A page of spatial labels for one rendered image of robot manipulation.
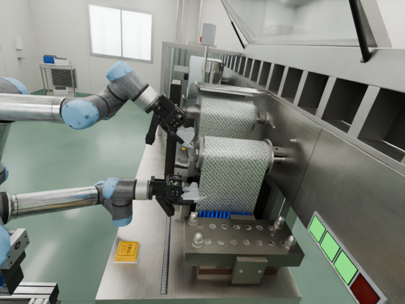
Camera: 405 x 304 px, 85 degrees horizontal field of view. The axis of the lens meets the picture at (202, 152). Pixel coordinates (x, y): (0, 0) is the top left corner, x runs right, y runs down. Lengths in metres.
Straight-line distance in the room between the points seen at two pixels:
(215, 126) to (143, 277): 0.63
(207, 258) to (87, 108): 0.56
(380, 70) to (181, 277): 0.80
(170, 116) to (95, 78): 5.99
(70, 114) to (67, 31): 6.16
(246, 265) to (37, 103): 0.77
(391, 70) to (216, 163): 0.51
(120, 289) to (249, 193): 0.53
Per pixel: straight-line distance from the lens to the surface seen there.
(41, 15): 7.01
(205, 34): 1.26
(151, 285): 0.84
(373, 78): 0.65
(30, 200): 0.87
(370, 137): 0.67
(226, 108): 0.98
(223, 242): 0.80
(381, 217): 0.59
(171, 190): 0.81
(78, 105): 0.64
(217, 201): 0.88
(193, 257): 0.77
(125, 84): 0.73
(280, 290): 0.92
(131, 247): 0.90
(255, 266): 0.82
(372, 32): 0.69
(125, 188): 0.81
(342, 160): 0.67
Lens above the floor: 1.61
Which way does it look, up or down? 25 degrees down
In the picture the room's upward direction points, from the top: 8 degrees clockwise
